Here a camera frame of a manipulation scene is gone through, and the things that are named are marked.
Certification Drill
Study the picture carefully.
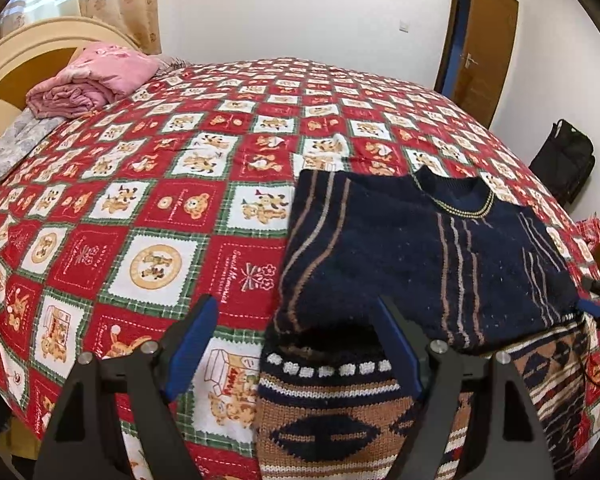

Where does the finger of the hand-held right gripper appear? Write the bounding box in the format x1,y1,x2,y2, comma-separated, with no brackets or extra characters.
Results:
579,276,600,333

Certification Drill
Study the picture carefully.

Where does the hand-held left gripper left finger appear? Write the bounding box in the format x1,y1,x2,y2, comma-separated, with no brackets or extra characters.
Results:
39,294,220,480

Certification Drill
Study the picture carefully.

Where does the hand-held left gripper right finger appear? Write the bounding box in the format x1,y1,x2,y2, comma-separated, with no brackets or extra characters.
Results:
375,296,563,480

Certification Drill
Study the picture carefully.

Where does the navy brown patterned knit sweater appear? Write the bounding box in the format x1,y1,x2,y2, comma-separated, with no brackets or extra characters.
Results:
254,165,600,480

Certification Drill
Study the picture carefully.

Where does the black suitcase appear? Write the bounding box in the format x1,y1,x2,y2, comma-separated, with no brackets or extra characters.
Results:
529,119,596,206

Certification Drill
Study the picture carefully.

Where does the red bear printed blanket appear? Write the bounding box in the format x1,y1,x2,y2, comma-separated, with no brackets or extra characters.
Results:
0,56,600,480

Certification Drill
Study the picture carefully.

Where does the grey floral cloth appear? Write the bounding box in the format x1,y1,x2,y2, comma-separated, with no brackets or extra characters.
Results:
0,107,63,191

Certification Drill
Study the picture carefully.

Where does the pink folded quilt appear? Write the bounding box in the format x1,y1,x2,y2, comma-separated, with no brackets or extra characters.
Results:
26,42,167,120

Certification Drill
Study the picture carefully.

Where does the brown wooden door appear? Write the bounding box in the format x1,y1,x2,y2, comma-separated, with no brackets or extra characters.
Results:
434,0,520,130

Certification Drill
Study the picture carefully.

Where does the cream wooden headboard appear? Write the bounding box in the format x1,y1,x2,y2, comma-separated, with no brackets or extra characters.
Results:
0,16,143,158

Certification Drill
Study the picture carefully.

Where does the beige patterned curtain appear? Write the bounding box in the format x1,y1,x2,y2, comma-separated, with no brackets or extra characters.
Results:
0,0,162,56

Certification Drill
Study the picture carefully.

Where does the black cable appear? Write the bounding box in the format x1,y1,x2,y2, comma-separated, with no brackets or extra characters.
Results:
575,310,600,390

